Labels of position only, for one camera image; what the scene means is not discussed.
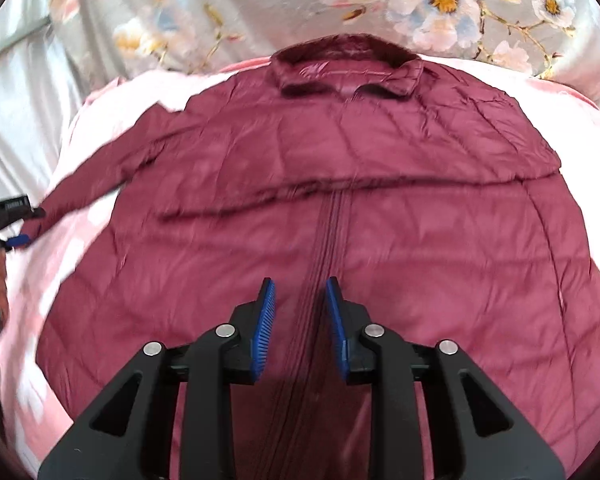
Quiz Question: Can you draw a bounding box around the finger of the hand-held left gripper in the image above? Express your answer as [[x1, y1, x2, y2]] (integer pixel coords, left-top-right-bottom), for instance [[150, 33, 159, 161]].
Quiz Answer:
[[0, 199, 47, 226], [0, 234, 31, 261]]

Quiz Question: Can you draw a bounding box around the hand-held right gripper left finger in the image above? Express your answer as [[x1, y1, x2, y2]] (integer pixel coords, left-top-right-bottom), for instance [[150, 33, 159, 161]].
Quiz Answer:
[[37, 278, 277, 480]]

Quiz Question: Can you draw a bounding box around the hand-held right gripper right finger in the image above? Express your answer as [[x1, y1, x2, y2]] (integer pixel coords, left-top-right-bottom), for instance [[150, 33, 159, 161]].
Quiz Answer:
[[324, 276, 566, 480]]

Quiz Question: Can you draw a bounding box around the maroon quilted jacket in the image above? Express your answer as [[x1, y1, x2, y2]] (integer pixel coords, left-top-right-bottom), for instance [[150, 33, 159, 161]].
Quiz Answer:
[[17, 32, 600, 480]]

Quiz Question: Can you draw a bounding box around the pale satin sheet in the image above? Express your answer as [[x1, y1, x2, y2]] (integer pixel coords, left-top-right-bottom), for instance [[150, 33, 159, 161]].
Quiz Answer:
[[0, 0, 88, 201]]

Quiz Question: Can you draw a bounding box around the pink fleece blanket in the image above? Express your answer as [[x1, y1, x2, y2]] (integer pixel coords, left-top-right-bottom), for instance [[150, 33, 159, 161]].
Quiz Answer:
[[0, 57, 600, 476]]

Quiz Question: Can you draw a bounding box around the grey floral bedsheet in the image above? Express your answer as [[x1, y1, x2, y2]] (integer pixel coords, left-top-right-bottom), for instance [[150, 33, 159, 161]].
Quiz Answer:
[[45, 0, 600, 126]]

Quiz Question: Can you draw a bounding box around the grey strap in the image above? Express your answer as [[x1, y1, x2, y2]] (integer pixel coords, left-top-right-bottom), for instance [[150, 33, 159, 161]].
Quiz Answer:
[[0, 15, 51, 68]]

